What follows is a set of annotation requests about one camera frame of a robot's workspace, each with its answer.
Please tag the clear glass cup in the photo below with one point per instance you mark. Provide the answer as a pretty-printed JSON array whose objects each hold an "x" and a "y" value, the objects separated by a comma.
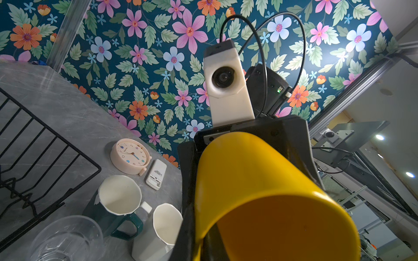
[{"x": 72, "y": 238}]

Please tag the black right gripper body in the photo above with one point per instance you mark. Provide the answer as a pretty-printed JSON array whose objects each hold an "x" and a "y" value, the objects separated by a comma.
[{"x": 288, "y": 135}]

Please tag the cream ceramic mug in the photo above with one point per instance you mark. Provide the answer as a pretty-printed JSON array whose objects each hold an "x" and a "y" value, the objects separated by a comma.
[{"x": 159, "y": 234}]

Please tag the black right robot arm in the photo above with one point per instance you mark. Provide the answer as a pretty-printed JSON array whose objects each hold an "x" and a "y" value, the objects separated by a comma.
[{"x": 266, "y": 87}]

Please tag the yellow plastic mug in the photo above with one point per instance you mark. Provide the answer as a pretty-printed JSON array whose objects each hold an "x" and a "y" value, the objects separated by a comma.
[{"x": 265, "y": 208}]

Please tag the black wire dish rack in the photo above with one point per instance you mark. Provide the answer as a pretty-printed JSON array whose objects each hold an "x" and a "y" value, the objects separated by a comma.
[{"x": 40, "y": 169}]

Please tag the green and cream mug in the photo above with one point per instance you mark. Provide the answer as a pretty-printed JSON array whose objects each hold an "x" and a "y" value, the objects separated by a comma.
[{"x": 115, "y": 202}]

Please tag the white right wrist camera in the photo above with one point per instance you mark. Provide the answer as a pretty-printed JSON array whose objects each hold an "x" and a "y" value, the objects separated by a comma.
[{"x": 226, "y": 85}]

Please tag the pink round alarm clock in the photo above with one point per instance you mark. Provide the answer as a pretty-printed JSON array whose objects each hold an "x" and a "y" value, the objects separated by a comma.
[{"x": 130, "y": 157}]

